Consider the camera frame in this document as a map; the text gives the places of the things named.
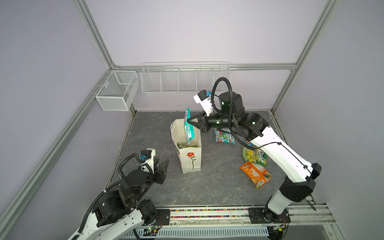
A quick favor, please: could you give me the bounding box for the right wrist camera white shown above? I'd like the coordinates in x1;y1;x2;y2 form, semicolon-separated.
194;90;214;117

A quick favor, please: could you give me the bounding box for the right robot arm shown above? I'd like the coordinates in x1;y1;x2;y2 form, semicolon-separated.
187;77;322;223

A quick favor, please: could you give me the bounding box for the green Fox's candy bag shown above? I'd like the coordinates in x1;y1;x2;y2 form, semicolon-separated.
177;143;199;149

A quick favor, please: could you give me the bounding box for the white floral paper bag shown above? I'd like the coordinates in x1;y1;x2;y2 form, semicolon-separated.
171;119;202;173

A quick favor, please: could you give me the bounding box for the small white mesh basket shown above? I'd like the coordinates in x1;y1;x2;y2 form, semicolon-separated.
96;71;140;112

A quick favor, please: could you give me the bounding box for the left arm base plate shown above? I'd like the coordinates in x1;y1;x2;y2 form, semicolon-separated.
153;209;171;226

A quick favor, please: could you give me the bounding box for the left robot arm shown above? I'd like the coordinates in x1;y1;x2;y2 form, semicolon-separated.
70;149;169;240

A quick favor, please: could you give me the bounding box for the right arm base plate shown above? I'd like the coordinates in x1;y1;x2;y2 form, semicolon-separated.
248;207;291;224

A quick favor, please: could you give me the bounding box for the teal fox's candy bag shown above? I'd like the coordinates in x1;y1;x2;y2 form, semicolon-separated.
214;128;236;145
184;108;195;144

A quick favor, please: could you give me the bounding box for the green Fox's spring tea bag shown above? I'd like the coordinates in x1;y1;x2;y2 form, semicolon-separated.
242;147;267;166

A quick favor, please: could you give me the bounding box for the orange Fox's fruits bag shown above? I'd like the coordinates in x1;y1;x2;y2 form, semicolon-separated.
240;162;272;189

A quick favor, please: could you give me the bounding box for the teal Fox's candy bag back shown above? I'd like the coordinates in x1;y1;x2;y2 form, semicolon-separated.
184;108;195;144

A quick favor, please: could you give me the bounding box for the teal Fox's candy bag front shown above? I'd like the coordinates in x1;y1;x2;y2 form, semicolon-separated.
214;128;236;145

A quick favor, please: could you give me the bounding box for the long white wire basket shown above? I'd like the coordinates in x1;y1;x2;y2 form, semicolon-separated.
141;62;231;94

